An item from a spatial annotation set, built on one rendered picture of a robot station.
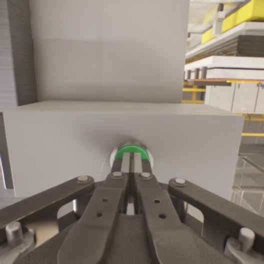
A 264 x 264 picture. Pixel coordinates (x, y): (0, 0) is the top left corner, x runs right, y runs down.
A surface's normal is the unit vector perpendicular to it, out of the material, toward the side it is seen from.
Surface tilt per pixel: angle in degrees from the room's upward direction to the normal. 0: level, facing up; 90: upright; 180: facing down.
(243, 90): 90
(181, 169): 90
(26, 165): 90
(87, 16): 90
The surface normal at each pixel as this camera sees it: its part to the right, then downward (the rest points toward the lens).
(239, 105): -0.01, 0.25
